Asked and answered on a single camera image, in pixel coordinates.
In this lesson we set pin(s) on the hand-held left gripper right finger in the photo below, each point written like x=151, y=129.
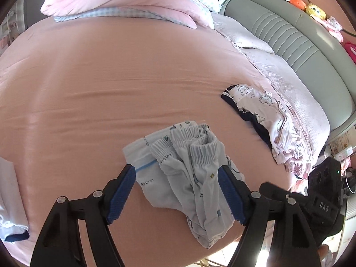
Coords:
x=232, y=197

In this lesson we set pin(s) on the folded pink checked quilt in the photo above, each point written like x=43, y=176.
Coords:
x=125, y=8

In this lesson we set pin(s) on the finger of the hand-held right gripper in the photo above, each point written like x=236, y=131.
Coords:
x=274, y=190

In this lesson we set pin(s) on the small orange plush toy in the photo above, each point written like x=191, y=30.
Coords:
x=297, y=1

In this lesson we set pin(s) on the grey padded headboard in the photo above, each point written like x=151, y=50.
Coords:
x=292, y=41

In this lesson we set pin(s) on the pink toy figure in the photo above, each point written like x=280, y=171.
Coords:
x=345, y=164

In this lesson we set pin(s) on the yellow plush toy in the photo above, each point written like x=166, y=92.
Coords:
x=315, y=10

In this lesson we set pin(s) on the pink printed pajama pants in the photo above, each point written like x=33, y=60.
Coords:
x=300, y=167

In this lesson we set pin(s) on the pink and white plush toy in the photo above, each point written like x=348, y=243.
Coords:
x=332, y=26

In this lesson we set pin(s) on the white power strip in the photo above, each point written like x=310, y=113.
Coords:
x=345, y=153

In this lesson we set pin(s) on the white nightstand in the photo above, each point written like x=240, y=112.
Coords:
x=350, y=214

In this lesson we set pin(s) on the pink printed pajama top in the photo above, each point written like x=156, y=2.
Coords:
x=264, y=103

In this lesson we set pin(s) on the printed paper card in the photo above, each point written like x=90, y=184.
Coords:
x=342, y=141

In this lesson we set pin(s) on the white garment with navy trim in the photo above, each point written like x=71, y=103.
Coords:
x=11, y=194

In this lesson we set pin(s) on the red plush toy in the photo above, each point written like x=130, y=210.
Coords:
x=351, y=50

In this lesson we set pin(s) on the light blue printed pajama pants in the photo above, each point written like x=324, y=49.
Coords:
x=183, y=172

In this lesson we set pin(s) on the pink bed sheet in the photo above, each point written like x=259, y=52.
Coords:
x=111, y=89

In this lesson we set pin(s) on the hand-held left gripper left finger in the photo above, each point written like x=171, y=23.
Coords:
x=122, y=194

